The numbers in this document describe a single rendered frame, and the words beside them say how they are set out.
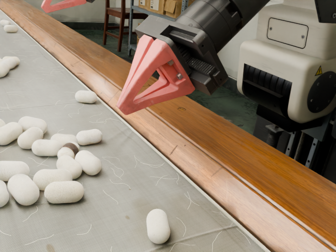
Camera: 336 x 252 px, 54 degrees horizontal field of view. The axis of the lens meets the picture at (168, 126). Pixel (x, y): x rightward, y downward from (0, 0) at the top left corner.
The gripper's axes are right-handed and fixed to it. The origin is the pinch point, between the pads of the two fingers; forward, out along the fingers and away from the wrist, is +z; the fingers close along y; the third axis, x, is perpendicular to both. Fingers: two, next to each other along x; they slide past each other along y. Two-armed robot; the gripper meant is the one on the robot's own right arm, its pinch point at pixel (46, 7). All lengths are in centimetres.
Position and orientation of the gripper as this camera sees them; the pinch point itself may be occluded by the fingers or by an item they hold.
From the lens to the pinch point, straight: 70.3
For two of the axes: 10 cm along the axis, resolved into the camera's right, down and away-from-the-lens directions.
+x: 4.5, 6.1, 6.5
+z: -7.1, 6.9, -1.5
